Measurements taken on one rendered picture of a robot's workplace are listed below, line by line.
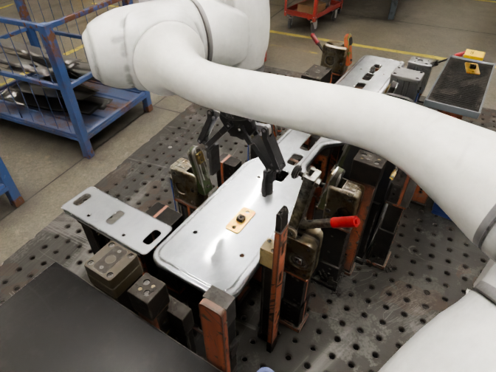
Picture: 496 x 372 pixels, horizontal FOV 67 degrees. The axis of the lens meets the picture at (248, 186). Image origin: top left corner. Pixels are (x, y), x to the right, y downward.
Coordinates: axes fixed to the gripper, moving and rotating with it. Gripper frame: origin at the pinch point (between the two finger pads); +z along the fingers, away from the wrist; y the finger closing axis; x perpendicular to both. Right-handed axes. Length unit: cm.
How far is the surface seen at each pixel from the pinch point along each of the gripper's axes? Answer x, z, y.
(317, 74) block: 79, 10, -15
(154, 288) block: -28.7, 5.3, 0.3
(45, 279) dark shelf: -36.5, 10.2, -22.5
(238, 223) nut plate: -1.3, 12.9, 0.3
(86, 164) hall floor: 68, 113, -177
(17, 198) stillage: 17, 107, -179
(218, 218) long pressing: -2.2, 13.2, -4.9
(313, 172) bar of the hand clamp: 1.0, -7.8, 16.0
